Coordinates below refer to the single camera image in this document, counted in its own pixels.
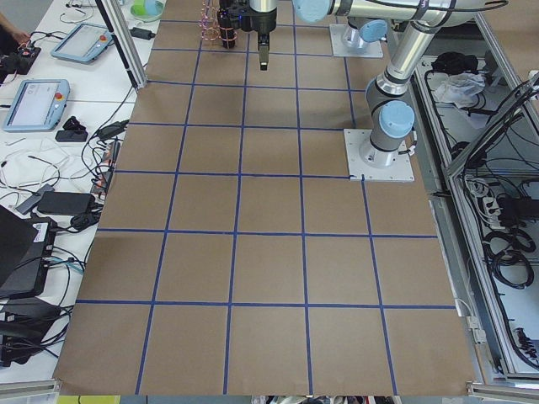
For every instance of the green bowl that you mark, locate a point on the green bowl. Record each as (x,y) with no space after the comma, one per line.
(147,10)

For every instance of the teach pendant upper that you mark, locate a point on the teach pendant upper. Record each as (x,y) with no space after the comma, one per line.
(83,44)

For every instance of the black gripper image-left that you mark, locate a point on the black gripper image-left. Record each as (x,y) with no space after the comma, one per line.
(262,24)

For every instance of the black laptop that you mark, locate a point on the black laptop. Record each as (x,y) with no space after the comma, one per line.
(26,245)

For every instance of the copper wire wine basket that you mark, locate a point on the copper wire wine basket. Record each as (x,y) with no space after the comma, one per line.
(208,23)

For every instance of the dark wine bottle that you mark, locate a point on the dark wine bottle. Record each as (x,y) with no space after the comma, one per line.
(227,32)

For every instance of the aluminium frame rail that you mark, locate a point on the aluminium frame rail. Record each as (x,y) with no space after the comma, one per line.
(115,22)

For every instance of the white base plate image-left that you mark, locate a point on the white base plate image-left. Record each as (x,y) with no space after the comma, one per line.
(367,163)

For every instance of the white base plate image-right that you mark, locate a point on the white base plate image-right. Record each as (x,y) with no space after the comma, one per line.
(364,42)

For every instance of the white crumpled cloth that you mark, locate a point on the white crumpled cloth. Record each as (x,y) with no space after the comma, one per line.
(462,90)

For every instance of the black power brick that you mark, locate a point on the black power brick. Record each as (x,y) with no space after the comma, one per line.
(64,203)

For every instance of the teach pendant lower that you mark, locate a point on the teach pendant lower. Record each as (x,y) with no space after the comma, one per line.
(38,105)

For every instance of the teach pendant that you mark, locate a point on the teach pendant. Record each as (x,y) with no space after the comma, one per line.
(83,44)
(38,105)

